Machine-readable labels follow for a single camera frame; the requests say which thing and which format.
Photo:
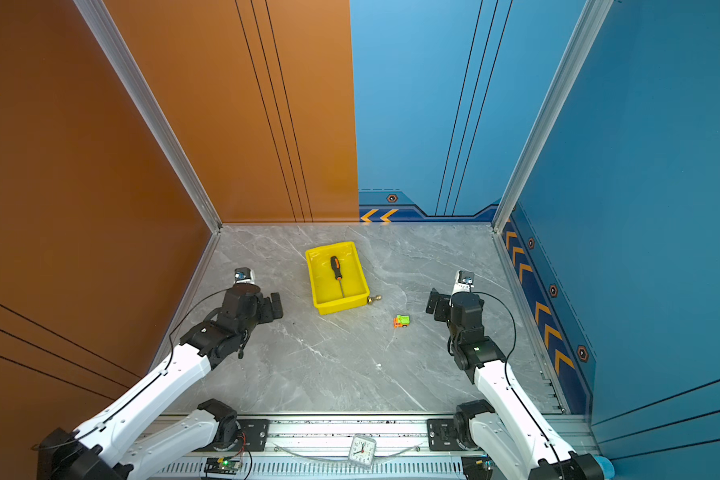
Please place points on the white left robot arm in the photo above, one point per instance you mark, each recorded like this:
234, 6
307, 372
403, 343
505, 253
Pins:
110, 445

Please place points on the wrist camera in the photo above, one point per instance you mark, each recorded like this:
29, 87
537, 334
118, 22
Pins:
244, 275
464, 282

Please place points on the aluminium corner post right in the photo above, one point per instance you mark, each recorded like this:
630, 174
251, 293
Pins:
583, 37

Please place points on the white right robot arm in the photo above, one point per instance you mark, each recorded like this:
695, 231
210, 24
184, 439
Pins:
505, 423

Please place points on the yellow plastic bin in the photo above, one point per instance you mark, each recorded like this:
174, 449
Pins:
325, 290

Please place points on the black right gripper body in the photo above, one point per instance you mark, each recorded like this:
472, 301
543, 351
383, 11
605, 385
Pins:
454, 331

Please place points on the orange black handled screwdriver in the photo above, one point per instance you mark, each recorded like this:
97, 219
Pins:
336, 268

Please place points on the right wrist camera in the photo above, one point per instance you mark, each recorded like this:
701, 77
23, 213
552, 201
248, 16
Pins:
464, 282

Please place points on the aluminium corner post left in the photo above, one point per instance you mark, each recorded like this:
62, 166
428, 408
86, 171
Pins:
105, 31

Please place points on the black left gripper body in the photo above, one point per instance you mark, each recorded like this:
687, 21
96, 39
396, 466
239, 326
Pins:
253, 324

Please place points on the white analog clock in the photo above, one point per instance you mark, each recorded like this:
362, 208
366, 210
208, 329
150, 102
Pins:
362, 451

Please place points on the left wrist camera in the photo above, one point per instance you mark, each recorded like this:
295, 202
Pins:
244, 275

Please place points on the aluminium corner post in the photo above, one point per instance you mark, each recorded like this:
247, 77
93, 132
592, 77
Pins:
105, 31
583, 37

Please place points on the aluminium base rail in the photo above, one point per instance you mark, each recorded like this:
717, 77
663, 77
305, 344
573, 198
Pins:
409, 446

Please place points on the small green orange toy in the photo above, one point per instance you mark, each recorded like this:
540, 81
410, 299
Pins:
401, 321

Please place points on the green circuit board left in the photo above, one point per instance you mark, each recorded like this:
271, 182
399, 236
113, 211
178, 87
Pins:
222, 466

